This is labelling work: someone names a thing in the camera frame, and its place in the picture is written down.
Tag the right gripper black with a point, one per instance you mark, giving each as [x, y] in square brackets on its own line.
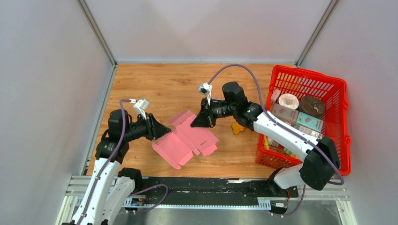
[205, 118]

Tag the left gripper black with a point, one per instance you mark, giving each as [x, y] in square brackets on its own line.
[155, 130]

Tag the pink paper box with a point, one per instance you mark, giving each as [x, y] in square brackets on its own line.
[184, 141]

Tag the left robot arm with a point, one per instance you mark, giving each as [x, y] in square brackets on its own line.
[110, 185]

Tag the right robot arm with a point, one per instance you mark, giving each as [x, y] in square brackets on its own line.
[319, 158]

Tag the pink grey snack box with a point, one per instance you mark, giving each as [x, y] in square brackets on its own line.
[285, 114]

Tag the teal snack box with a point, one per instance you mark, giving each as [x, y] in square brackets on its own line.
[309, 122]

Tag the yellow fried food toy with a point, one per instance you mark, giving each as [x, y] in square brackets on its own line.
[237, 128]

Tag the pink white roll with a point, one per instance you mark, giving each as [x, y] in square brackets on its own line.
[288, 100]

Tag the brown chocolate donut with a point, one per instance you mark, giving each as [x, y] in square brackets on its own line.
[311, 106]

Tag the red plastic basket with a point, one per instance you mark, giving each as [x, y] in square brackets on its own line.
[331, 91]

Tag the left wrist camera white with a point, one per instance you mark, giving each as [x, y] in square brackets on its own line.
[140, 107]

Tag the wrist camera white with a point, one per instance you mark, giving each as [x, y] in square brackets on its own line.
[205, 89]
[140, 107]

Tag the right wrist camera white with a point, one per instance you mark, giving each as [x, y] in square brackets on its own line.
[205, 89]

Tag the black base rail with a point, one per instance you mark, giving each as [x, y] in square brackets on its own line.
[223, 193]

